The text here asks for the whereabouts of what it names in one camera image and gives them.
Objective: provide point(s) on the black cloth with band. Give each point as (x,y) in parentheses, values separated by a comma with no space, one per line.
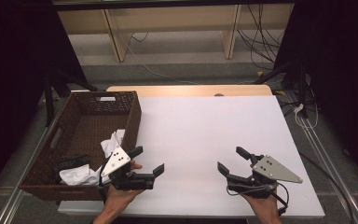
(71,161)

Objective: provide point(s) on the brown wicker basket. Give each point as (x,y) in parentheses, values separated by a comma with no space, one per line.
(84,124)

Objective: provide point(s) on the wooden table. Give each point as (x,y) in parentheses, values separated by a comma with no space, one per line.
(183,90)

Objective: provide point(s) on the white garment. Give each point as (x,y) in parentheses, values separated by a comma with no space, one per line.
(77,175)

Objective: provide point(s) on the light wooden shelf unit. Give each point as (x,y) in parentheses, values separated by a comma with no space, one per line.
(167,18)

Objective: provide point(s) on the person's left hand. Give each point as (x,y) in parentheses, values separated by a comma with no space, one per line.
(121,197)

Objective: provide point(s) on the black metal stand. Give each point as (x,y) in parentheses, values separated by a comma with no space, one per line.
(301,90)
(48,99)

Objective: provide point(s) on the metal floor rail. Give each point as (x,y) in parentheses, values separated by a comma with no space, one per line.
(15,199)
(326,161)

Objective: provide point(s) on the person's right hand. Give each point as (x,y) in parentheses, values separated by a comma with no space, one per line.
(262,205)

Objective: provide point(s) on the white table board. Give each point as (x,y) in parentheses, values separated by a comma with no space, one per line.
(199,130)

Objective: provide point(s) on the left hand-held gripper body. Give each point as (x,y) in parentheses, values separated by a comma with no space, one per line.
(115,161)

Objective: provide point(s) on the white crumpled cloth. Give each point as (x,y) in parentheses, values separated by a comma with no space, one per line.
(112,144)

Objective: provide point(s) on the black curtain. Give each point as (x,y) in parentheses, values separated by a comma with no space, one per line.
(338,77)
(15,77)

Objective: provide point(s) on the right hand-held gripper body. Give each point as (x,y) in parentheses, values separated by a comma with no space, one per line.
(270,172)

